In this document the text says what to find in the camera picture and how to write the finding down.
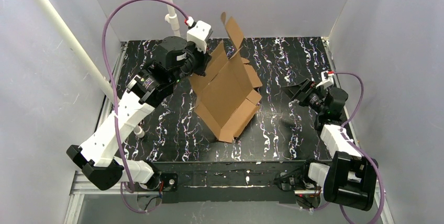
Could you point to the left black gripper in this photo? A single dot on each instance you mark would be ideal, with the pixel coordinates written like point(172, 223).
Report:
point(201, 60)

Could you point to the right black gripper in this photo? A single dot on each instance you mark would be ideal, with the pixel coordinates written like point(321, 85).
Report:
point(306, 92)

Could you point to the brown cardboard box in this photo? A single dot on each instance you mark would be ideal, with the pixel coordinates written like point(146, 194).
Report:
point(227, 96)

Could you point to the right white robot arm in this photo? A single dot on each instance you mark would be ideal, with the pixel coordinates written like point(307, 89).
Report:
point(350, 179)

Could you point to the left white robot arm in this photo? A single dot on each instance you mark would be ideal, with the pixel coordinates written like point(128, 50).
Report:
point(101, 157)

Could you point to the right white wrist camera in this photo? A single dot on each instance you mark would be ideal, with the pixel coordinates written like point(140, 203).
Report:
point(327, 79)

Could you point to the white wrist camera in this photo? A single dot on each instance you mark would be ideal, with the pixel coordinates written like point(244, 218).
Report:
point(199, 33)
point(327, 79)

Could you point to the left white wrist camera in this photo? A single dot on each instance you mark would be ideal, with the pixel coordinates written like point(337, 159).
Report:
point(199, 33)

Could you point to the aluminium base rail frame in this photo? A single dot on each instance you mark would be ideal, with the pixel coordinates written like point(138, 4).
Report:
point(280, 137)

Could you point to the white pvc pipe frame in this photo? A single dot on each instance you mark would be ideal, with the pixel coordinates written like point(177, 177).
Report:
point(81, 22)

